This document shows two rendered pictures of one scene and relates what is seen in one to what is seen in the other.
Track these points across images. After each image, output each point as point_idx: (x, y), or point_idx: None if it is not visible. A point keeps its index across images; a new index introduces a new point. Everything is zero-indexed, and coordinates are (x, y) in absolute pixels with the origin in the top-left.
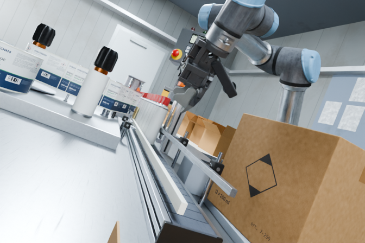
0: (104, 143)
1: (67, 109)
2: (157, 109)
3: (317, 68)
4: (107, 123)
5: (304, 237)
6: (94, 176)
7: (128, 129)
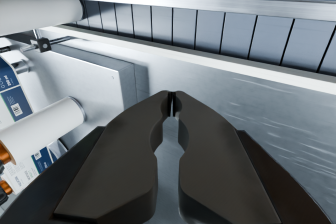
0: (132, 83)
1: (87, 128)
2: (0, 34)
3: None
4: (62, 73)
5: None
6: (287, 133)
7: None
